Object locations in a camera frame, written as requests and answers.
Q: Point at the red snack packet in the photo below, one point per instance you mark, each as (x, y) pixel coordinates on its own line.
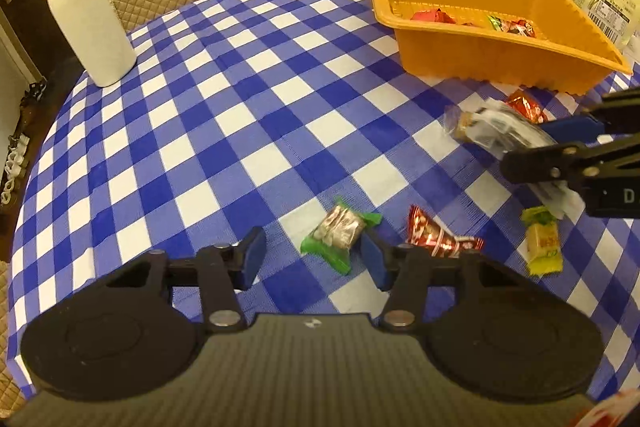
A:
(432, 16)

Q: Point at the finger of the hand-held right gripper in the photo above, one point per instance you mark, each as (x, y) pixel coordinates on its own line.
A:
(530, 167)
(575, 129)

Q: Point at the small green candy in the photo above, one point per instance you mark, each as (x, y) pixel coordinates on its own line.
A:
(495, 23)

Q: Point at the red white object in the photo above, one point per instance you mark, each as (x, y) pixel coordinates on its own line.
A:
(607, 411)

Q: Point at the white thermos bottle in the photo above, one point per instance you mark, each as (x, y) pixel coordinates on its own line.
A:
(90, 27)

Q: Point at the clear packet dark snack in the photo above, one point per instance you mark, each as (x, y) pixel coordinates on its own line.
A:
(492, 132)
(560, 202)

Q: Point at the red striped candy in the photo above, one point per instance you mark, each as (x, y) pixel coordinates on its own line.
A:
(435, 237)

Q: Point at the blue white checked tablecloth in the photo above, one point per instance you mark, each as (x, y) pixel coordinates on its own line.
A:
(225, 132)

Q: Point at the white slippers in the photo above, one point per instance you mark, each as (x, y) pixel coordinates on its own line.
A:
(12, 167)

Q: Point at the orange plastic tray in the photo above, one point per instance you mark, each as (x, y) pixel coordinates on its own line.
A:
(500, 62)

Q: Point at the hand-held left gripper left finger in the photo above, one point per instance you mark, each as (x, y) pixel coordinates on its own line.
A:
(255, 253)

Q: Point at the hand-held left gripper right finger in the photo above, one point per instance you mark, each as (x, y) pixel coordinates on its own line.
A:
(372, 258)

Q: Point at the brown shoe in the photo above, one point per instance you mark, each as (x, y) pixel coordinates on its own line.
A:
(32, 102)

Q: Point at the yellow candy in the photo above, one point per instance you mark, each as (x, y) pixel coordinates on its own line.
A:
(542, 244)

